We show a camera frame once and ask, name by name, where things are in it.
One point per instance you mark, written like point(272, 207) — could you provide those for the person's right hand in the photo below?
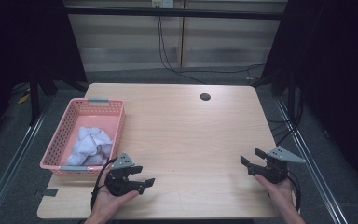
point(281, 194)

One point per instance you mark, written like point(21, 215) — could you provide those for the white wall outlet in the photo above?
point(163, 3)

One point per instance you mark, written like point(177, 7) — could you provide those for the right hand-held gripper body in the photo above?
point(273, 172)

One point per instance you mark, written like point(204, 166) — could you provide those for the white printed cloth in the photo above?
point(88, 147)

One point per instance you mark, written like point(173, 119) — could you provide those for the metal floor rail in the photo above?
point(15, 155)
point(310, 161)

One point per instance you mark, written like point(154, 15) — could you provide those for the black table grommet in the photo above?
point(205, 96)

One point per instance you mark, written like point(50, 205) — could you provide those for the black curtain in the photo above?
point(338, 77)
point(21, 37)

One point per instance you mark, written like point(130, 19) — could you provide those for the black horizontal bar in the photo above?
point(167, 12)

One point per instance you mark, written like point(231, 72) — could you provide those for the black stand leg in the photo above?
point(34, 99)

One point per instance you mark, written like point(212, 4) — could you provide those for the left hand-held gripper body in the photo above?
point(118, 183)

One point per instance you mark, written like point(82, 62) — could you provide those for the grey tape piece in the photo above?
point(49, 192)

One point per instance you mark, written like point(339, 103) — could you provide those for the person's left hand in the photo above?
point(107, 202)

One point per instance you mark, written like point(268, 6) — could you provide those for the yellow floor item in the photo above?
point(23, 98)

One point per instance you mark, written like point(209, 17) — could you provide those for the pink plastic basket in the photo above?
point(90, 123)

